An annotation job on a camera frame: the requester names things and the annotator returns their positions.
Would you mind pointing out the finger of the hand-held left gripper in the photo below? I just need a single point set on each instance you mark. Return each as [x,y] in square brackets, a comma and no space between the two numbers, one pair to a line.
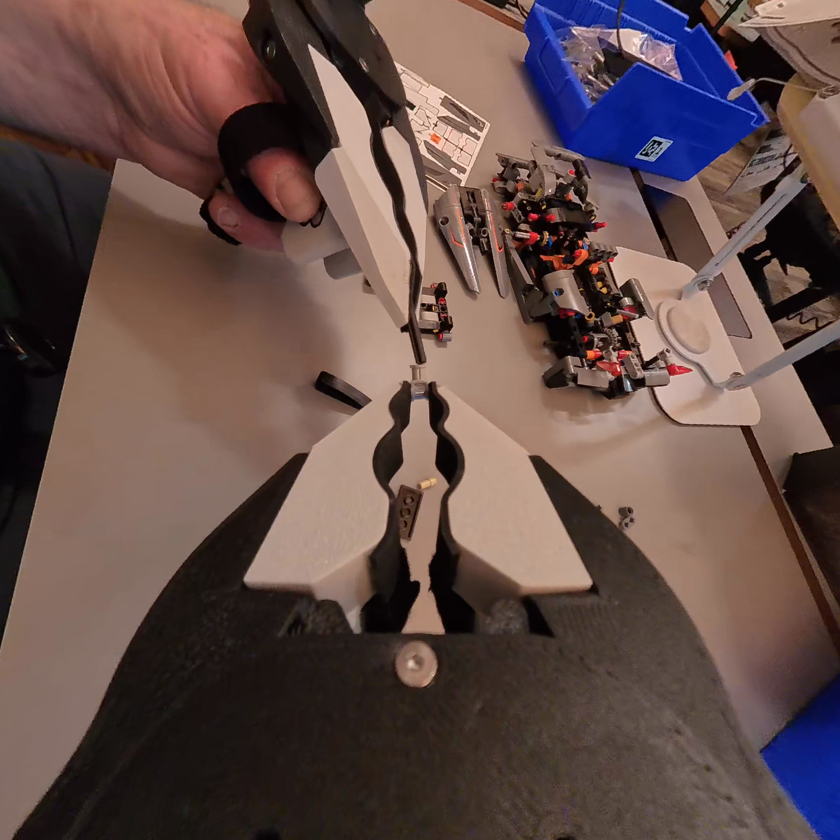
[361,197]
[410,170]

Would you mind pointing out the printed booklet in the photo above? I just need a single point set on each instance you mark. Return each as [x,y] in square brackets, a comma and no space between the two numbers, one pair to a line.
[768,161]

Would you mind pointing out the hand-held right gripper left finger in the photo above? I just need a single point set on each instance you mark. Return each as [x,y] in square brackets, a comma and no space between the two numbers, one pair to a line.
[315,525]

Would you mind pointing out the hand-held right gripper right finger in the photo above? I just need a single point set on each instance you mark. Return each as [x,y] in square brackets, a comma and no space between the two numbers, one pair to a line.
[518,525]

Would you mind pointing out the grey pointed lego panel assembly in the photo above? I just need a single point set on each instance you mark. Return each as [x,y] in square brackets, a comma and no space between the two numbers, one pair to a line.
[459,243]

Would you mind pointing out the person's left hand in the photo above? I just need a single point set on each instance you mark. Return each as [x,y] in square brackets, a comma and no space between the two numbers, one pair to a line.
[131,79]

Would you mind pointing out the black lego frame red pins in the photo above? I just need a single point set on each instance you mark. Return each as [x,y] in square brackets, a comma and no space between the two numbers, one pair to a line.
[434,308]

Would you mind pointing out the lego sticker sheet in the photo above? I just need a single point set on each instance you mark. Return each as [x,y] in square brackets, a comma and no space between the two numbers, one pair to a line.
[453,141]

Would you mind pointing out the black curved lego beam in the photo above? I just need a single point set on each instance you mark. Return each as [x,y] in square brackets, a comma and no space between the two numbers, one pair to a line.
[341,390]

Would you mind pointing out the dark lego plate with holes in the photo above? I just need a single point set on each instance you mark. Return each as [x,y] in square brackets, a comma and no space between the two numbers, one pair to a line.
[407,512]

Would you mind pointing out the blue plastic bin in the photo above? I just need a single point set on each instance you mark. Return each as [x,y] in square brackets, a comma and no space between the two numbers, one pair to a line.
[656,124]

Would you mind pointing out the white metal stand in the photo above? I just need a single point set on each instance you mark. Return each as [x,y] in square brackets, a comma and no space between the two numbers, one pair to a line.
[709,394]

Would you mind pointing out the large lego car model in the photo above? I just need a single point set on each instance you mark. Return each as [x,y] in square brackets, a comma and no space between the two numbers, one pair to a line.
[571,289]

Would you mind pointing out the clear bags of lego parts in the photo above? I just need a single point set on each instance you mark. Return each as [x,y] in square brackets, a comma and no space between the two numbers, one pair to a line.
[590,52]

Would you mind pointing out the white appliance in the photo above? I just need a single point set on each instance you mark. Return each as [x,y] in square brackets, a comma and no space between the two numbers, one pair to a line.
[817,131]

